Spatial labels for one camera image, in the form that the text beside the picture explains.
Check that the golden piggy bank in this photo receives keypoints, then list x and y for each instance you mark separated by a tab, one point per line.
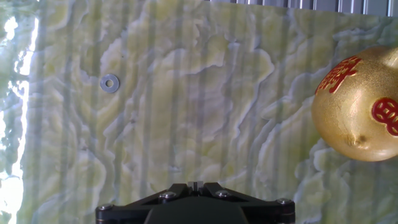
348	118

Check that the green marble pattern mat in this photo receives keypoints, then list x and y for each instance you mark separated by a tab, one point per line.
202	109

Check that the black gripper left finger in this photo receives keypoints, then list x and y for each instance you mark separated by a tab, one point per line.
133	207

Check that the grey metal washer coin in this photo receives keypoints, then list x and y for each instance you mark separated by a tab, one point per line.
104	87

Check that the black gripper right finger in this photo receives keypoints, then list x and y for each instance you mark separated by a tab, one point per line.
264	208

